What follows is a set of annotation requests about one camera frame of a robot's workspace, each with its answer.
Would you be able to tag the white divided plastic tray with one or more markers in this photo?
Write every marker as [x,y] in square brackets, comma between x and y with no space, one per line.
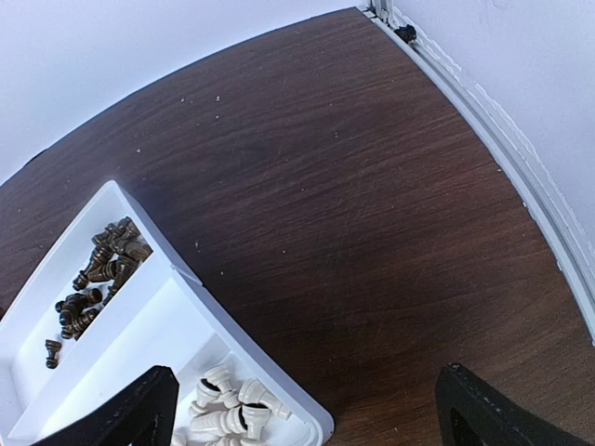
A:
[162,315]

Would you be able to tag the aluminium frame rail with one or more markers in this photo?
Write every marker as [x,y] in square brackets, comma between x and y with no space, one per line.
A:
[509,146]

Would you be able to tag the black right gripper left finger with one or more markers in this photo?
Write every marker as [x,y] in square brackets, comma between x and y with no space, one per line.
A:
[143,413]

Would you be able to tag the dark chess pieces pile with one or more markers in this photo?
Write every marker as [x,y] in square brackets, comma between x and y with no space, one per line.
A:
[119,250]

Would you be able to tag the white chess pieces pile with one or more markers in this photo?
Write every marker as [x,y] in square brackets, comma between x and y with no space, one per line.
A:
[230,415]

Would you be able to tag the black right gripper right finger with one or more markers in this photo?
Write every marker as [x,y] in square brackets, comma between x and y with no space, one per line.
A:
[472,412]

